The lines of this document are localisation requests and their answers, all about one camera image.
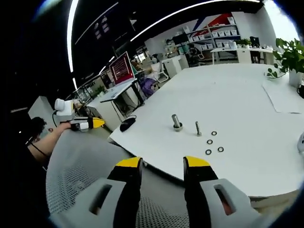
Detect large threaded steel stud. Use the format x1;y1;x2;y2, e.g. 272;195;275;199
171;114;184;132

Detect white office chair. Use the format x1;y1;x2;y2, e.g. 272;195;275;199
155;60;171;82

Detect black-legged laptop desk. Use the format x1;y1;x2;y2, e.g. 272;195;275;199
99;80;145;122

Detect shelf with white bins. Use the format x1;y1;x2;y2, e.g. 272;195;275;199
182;13;241;52

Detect white plant pot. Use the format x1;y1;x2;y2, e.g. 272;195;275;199
288;69;304;89

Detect person's head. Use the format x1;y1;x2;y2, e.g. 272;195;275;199
30;116;48;143

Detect curved ceiling light strip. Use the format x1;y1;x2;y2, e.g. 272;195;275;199
66;0;80;72
130;0;262;42

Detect white handheld controller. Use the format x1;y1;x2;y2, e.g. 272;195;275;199
296;132;304;154

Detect grey mesh chair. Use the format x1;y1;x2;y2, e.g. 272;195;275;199
46;130;192;228

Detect green potted plant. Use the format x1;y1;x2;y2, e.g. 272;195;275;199
266;38;304;79

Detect white laptop with red screen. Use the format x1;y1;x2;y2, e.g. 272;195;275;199
101;51;138;103

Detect black computer mouse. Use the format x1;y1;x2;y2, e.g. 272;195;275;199
119;119;136;132

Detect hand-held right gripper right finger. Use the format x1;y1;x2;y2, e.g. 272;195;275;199
183;155;270;228

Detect white background desk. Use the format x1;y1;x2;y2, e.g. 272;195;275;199
210;47;274;65

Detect white paper sheet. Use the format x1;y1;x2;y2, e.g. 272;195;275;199
262;83;304;114

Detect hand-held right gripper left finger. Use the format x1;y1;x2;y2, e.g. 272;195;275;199
49;156;144;228

